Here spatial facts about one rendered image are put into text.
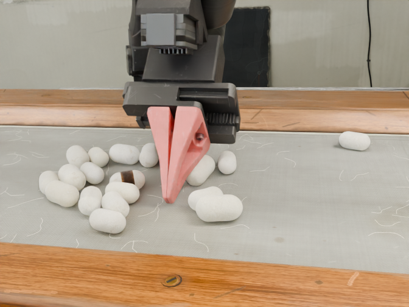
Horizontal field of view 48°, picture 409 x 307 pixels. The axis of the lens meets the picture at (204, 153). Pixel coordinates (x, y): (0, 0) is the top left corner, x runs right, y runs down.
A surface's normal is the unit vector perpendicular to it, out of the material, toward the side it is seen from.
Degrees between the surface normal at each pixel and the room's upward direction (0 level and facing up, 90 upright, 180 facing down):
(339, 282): 0
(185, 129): 63
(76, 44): 90
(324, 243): 0
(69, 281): 0
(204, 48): 41
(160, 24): 77
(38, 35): 90
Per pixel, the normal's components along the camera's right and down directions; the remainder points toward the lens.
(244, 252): -0.04, -0.93
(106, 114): -0.17, -0.39
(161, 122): -0.18, -0.09
